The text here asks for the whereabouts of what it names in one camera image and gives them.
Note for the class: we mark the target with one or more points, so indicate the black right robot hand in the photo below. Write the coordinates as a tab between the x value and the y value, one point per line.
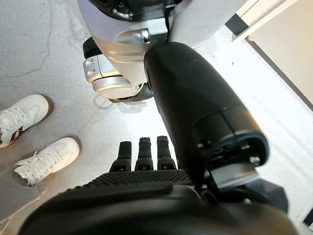
195	98

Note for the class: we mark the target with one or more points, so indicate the steel fridge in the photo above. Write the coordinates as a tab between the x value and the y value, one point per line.
288	49

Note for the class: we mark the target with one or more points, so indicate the white counter cabinet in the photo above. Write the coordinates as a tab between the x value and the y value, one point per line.
256	12

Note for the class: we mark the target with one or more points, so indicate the white robot body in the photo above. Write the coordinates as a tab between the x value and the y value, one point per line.
110	19

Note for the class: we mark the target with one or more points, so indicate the white sneaker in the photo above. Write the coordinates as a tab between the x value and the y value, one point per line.
22	115
53	156

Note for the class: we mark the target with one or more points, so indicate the grey trouser leg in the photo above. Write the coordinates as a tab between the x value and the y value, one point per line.
14	198

